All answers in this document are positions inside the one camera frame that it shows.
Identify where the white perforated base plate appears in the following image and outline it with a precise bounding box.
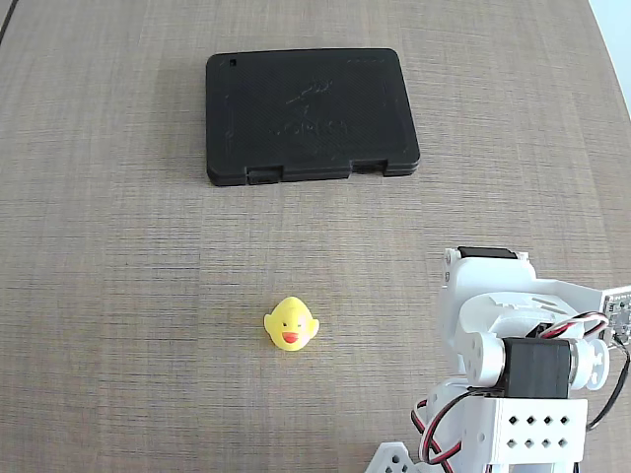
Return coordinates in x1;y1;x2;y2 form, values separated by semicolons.
365;441;418;473

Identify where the red black white servo cable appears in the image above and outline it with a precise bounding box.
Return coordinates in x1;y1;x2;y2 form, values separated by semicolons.
410;387;505;468
538;313;612;342

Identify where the black cable at table edge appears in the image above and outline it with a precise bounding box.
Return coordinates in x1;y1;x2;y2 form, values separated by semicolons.
0;0;17;44

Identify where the yellow rubber duck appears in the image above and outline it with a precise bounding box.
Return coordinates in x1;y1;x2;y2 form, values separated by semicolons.
262;296;321;353

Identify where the small camera circuit board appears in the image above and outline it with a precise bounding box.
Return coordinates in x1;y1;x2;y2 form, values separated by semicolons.
601;284;631;346

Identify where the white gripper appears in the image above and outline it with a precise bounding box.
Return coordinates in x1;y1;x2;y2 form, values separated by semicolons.
441;245;607;346

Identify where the black plastic flat case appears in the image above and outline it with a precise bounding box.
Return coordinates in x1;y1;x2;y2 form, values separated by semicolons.
204;47;422;187

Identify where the thin black camera cable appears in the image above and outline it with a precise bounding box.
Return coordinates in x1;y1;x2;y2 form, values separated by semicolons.
586;340;631;431

